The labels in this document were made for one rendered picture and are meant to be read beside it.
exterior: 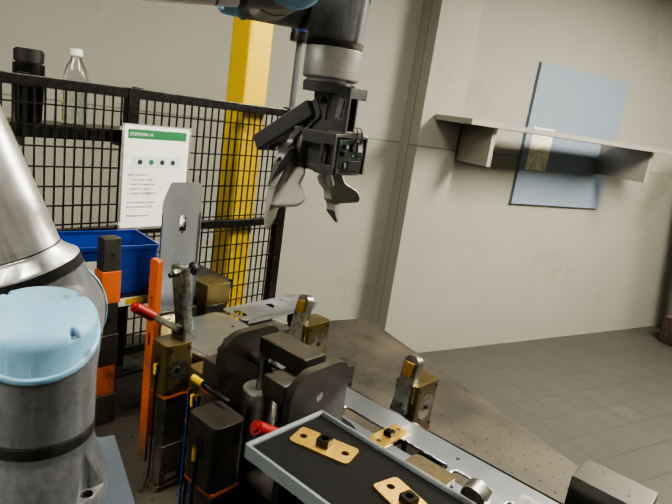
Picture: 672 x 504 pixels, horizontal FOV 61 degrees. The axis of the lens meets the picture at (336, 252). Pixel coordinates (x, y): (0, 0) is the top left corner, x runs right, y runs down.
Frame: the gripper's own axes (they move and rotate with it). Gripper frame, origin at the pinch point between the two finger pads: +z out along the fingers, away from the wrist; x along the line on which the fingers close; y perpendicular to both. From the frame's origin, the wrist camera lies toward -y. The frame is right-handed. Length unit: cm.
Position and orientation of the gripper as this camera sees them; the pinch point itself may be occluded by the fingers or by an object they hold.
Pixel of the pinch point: (300, 225)
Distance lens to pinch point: 81.9
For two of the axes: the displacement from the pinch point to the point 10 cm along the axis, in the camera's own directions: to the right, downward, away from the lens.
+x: 6.2, -1.1, 7.8
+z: -1.4, 9.6, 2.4
